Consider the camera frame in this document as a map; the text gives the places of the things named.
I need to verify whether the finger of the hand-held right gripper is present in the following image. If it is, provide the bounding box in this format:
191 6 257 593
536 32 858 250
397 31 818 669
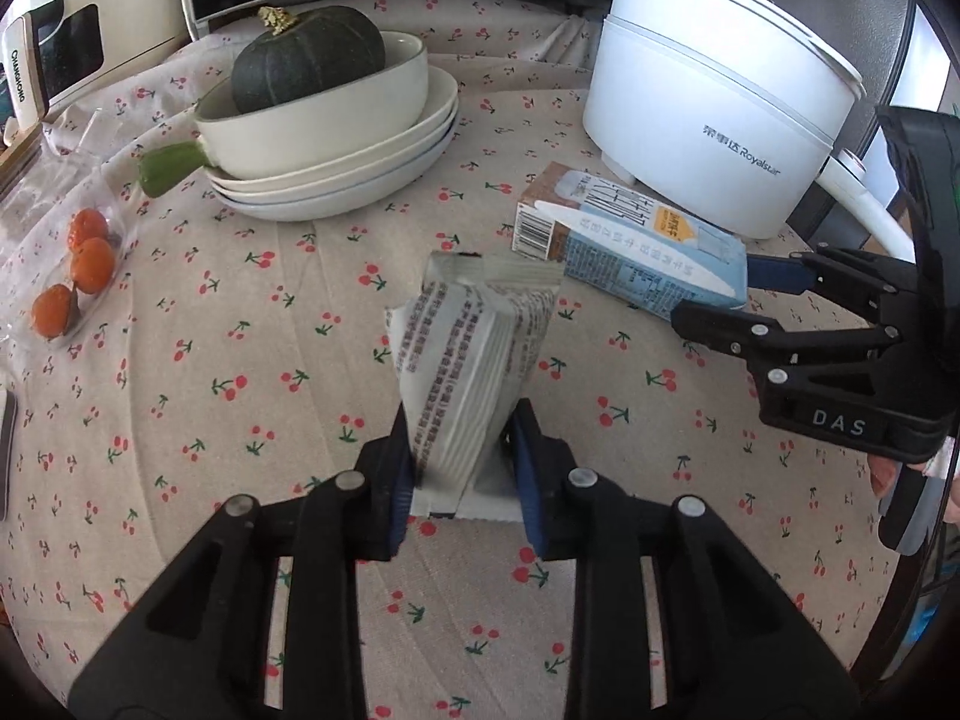
670 298 906 392
746 244 921 325

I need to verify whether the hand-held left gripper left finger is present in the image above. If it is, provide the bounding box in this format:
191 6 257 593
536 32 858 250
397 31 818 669
66 409 417 720

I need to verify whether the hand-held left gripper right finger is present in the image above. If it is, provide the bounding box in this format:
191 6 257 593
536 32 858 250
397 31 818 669
501 397 860 720

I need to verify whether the silver snack wrapper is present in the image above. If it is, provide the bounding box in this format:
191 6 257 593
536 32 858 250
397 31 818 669
384 251 563 522

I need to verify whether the blue and white milk carton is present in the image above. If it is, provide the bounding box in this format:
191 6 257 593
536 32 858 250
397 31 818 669
514 161 749 320

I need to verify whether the white electric cooking pot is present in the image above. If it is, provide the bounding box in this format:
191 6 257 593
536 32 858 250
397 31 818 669
581 0 920 263

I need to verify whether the cherry print tablecloth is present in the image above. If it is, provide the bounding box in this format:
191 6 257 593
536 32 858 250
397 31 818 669
0 0 923 720

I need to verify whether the grey refrigerator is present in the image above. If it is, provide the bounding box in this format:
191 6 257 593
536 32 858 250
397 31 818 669
739 0 950 241

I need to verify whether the small orange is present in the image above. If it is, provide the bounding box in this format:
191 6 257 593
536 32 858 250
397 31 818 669
70 238 117 293
69 208 110 250
31 283 78 338

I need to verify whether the clear plastic bag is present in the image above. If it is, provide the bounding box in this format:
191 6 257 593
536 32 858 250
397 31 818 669
0 112 143 350

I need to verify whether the dark green kabocha squash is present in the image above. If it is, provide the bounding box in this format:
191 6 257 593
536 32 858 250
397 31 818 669
230 6 387 115

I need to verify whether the white countertop appliance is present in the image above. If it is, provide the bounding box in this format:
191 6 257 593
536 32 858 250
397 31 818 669
0 0 188 147

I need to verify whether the white pan with green handle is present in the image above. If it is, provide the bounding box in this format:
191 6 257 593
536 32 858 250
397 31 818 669
137 30 430 197

